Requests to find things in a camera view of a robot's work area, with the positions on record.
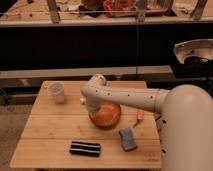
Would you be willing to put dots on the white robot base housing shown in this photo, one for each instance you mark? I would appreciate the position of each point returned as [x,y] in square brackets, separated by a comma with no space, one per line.
[201,48]

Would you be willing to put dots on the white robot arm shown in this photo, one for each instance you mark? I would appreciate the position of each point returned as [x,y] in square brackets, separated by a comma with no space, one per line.
[187,119]

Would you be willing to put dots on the black white striped block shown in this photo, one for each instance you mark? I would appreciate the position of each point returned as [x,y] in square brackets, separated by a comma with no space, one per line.
[85,148]

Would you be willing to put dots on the blue sponge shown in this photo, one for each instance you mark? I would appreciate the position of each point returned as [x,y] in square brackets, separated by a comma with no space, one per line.
[127,139]

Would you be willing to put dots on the white plastic cup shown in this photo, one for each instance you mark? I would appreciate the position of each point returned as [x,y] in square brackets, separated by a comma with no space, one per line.
[56,90]

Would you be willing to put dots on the orange crate on shelf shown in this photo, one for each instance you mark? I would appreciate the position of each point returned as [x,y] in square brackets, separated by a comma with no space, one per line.
[119,8]

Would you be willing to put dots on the orange ceramic bowl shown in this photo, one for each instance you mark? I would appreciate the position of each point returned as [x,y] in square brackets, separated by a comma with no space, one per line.
[108,115]

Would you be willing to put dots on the orange carrot toy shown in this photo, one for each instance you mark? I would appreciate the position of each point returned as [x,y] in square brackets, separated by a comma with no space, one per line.
[139,117]

